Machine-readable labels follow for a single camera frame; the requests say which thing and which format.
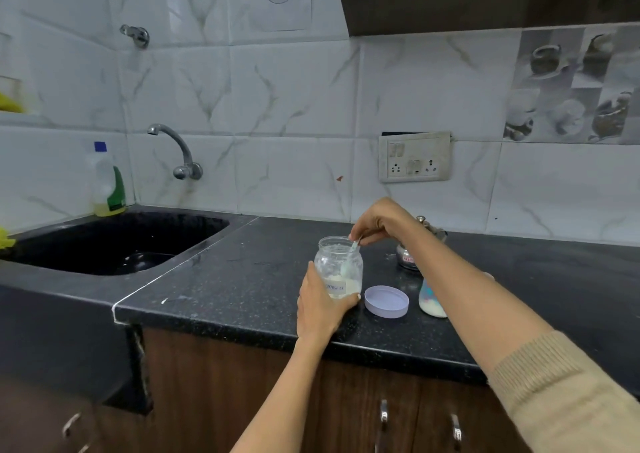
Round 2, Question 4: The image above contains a brown wooden base cabinet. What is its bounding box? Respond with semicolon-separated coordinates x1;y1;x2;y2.
0;325;531;453

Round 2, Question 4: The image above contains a person's right hand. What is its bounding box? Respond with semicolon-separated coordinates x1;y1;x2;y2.
348;197;426;248

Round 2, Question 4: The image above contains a chrome curved wall faucet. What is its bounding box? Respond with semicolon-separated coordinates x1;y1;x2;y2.
147;123;204;181

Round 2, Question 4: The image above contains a chrome wall valve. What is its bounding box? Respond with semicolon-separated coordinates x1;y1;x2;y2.
119;23;151;49

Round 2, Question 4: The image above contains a dish soap bottle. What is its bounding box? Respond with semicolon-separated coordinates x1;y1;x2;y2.
87;141;127;218

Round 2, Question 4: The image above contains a dark wooden wall cabinet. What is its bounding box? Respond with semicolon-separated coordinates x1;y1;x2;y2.
335;0;640;37

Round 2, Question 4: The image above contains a clear formula powder jar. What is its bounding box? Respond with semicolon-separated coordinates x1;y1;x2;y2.
313;235;365;300

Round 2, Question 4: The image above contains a person's left hand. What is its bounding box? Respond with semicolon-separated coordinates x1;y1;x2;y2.
296;260;362;341

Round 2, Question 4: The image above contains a white measuring scoop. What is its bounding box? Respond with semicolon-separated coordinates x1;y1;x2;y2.
339;235;363;278

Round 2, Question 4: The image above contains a beige knit sleeve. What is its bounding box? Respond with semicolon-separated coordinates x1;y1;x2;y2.
487;330;640;453

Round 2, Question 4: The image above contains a yellow object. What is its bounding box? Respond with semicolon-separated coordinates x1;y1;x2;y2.
0;90;25;115

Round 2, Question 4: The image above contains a lavender plastic jar lid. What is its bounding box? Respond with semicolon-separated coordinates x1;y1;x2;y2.
363;285;411;319

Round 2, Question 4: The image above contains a white switch socket board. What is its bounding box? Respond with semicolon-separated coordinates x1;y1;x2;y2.
378;131;453;184

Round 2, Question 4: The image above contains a clear printed baby bottle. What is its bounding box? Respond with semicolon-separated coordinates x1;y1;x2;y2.
418;277;449;318

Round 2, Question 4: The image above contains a person's left forearm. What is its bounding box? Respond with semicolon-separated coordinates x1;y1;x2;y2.
231;331;335;453

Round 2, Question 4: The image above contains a person's right forearm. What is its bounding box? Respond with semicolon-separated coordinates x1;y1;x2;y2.
399;217;556;374

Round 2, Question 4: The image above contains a small steel kettle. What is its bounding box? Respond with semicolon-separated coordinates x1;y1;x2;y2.
396;215;449;272

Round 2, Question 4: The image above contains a black kitchen sink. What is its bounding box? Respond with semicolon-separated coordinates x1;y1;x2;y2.
0;211;231;276

